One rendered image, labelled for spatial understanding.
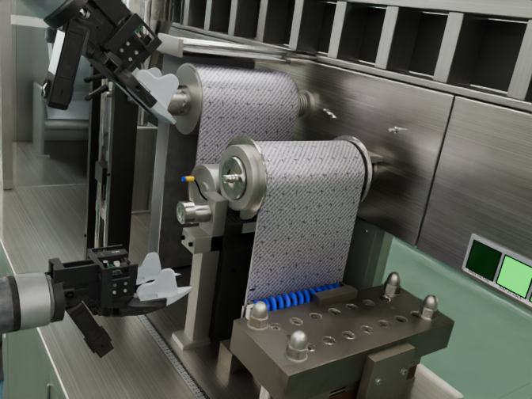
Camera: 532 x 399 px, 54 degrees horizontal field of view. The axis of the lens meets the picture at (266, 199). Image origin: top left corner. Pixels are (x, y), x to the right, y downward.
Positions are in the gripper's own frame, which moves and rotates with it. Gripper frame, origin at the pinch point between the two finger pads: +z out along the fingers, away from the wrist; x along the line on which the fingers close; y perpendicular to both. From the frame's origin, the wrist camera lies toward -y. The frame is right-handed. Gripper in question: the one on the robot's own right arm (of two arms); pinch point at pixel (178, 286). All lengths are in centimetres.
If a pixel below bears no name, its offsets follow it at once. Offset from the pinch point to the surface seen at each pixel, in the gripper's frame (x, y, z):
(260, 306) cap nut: -7.6, -1.8, 11.6
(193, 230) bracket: 10.2, 4.8, 7.4
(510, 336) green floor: 56, -109, 246
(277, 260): -0.1, 2.0, 19.5
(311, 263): -0.1, 0.1, 28.0
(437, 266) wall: 134, -106, 277
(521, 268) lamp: -30, 11, 45
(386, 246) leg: 13, -7, 66
